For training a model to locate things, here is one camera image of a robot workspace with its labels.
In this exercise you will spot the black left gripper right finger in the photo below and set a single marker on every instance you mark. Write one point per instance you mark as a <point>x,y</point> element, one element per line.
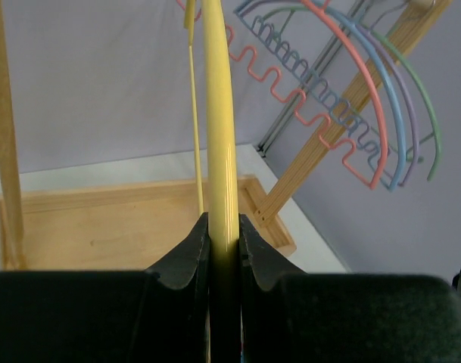
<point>290,315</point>

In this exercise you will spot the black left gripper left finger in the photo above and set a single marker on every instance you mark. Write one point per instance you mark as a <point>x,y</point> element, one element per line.
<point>156,314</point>

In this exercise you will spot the yellow hanger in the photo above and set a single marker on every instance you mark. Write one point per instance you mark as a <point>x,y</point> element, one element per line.
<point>223,217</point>

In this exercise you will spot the mint green hanger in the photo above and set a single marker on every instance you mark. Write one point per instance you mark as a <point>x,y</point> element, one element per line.
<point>436,132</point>

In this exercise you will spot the lilac hanger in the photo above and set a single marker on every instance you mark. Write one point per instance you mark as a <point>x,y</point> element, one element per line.
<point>384,47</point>

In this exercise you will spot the wooden clothes rack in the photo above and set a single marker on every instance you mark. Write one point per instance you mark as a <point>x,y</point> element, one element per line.
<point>132,226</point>

